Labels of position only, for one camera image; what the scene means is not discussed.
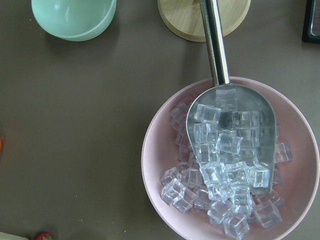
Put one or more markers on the red strawberry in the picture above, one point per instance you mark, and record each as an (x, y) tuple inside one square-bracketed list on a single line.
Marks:
[(44, 236)]

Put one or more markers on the orange fruit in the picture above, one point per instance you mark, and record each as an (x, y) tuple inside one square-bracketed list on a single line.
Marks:
[(1, 144)]

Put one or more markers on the green bowl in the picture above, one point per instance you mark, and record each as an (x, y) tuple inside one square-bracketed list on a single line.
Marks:
[(74, 20)]

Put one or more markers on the wooden cutting board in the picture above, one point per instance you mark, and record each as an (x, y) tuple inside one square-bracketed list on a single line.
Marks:
[(7, 236)]

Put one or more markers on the steel ice scoop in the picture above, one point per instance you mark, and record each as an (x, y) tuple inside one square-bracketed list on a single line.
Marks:
[(229, 97)]

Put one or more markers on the pink bowl with ice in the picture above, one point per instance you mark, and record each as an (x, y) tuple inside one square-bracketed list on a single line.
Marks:
[(300, 176)]

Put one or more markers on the wooden cup tree stand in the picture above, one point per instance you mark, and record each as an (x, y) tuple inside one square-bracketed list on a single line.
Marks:
[(184, 17)]

